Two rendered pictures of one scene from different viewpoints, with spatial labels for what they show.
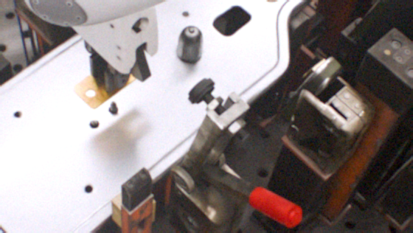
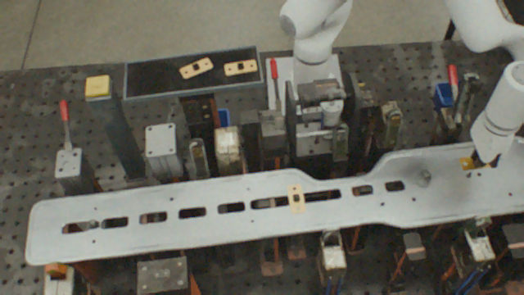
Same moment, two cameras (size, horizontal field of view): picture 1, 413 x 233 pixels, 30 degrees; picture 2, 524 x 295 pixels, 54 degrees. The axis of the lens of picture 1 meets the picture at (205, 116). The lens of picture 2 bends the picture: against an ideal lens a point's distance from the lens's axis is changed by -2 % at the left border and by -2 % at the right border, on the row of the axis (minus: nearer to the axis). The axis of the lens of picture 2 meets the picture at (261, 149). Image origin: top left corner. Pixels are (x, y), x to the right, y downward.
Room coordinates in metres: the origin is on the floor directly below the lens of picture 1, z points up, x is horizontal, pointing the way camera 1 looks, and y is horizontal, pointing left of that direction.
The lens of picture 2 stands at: (1.29, 0.25, 2.22)
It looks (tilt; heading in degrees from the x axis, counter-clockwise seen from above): 57 degrees down; 229
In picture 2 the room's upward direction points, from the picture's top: 5 degrees counter-clockwise
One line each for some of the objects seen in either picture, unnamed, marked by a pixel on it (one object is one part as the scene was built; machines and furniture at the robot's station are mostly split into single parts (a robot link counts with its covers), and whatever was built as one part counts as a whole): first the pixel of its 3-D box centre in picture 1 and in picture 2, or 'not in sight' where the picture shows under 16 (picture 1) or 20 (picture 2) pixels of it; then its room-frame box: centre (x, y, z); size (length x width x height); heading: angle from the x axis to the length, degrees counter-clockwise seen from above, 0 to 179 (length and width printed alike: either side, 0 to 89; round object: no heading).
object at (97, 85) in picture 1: (110, 76); (477, 161); (0.45, 0.11, 1.07); 0.08 x 0.04 x 0.01; 142
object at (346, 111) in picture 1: (308, 170); (380, 147); (0.47, -0.15, 0.88); 0.11 x 0.09 x 0.37; 52
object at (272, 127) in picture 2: not in sight; (274, 159); (0.72, -0.35, 0.89); 0.13 x 0.11 x 0.38; 52
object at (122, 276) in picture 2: not in sight; (110, 247); (1.23, -0.50, 0.84); 0.11 x 0.06 x 0.29; 52
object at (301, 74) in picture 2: not in sight; (311, 70); (0.39, -0.50, 0.89); 0.19 x 0.19 x 0.18
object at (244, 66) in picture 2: not in sight; (240, 66); (0.69, -0.50, 1.17); 0.08 x 0.04 x 0.01; 146
